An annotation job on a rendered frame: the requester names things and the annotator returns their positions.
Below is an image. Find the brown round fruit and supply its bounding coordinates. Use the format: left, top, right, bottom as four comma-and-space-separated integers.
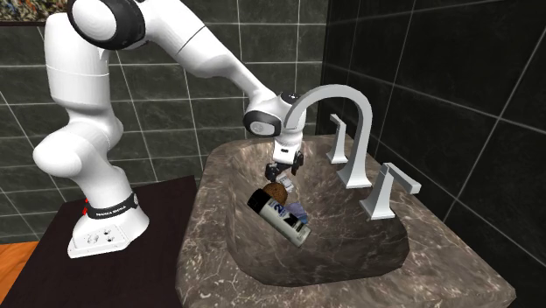
262, 181, 290, 206

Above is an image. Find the grey can with black cap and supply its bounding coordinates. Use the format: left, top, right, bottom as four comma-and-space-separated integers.
247, 188, 313, 248

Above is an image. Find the clear blue bottle white cap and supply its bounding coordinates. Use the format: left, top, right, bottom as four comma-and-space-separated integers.
278, 172, 310, 225

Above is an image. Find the silver curved faucet spout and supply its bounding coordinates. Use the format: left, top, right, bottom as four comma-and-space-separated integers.
283, 83, 375, 190

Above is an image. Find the dark robot stand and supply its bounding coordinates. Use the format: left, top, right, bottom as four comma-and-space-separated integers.
0, 174, 202, 308

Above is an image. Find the brown marble sink vanity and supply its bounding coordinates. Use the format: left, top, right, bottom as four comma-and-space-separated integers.
175, 133, 518, 308

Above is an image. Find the silver faucet handle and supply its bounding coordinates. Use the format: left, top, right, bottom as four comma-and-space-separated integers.
358, 161, 423, 222
325, 113, 350, 165

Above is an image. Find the colourful wall picture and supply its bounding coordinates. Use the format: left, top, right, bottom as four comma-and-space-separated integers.
0, 0, 69, 23

